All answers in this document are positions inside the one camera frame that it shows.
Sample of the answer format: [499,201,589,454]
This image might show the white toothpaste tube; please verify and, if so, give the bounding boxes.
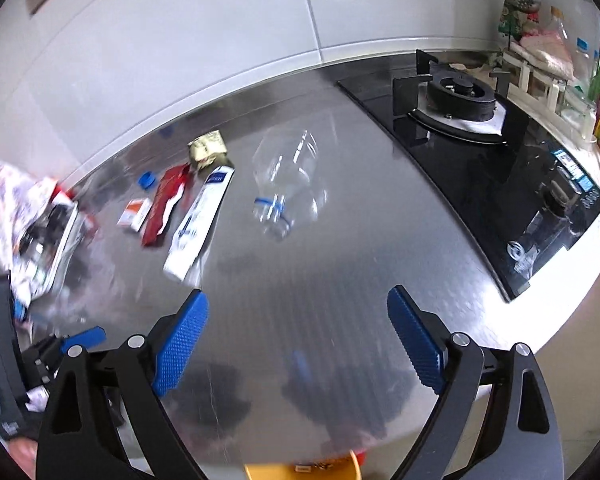
[163,166,235,281]

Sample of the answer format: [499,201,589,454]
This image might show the small orange white box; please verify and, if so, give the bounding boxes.
[117,197,152,232]

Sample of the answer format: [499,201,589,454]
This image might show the red foil wrapper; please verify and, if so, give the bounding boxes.
[142,164,190,247]

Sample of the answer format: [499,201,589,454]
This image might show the clear plastic water bottle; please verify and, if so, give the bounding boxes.
[252,127,327,240]

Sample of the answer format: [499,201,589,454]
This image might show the green gold wrapper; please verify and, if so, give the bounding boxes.
[188,130,227,171]

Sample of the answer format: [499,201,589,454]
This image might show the yellow trash bin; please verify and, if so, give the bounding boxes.
[244,451,362,480]

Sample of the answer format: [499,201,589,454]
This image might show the person's left hand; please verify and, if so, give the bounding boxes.
[7,437,38,479]

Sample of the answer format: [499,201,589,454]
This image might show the white dish tray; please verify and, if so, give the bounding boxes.
[10,202,85,306]

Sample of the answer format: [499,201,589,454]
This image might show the glass teapot black lid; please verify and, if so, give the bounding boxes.
[18,204,72,257]

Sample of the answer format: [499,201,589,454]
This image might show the floral patterned cloth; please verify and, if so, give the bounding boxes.
[0,160,57,307]

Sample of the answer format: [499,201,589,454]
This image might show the blue bottle cap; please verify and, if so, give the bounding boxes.
[137,171,157,190]

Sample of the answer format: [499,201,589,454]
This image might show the black gas stove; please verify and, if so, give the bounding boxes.
[338,50,600,301]

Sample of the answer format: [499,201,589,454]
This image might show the white wooden spice rack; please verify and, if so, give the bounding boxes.
[501,49,596,138]

